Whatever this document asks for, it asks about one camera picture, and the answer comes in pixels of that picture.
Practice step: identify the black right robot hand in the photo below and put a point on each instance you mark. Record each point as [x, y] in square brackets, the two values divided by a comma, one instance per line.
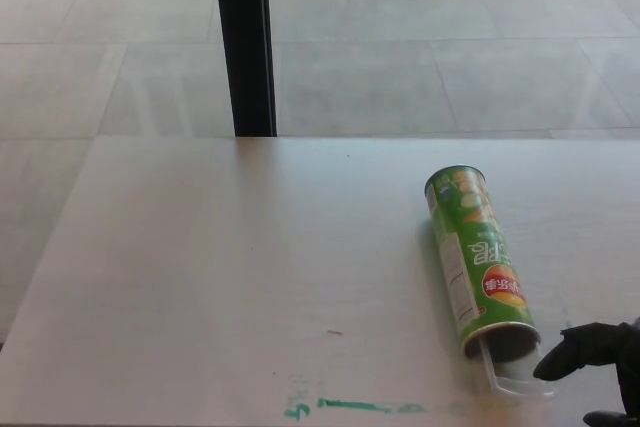
[590, 347]

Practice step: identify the clear plastic chips tray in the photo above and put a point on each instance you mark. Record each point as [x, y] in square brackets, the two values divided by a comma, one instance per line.
[515, 381]

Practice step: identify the green chips can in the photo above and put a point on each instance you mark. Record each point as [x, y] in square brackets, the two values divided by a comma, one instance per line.
[470, 247]

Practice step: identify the black vertical post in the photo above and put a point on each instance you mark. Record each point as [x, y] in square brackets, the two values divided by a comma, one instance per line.
[243, 42]

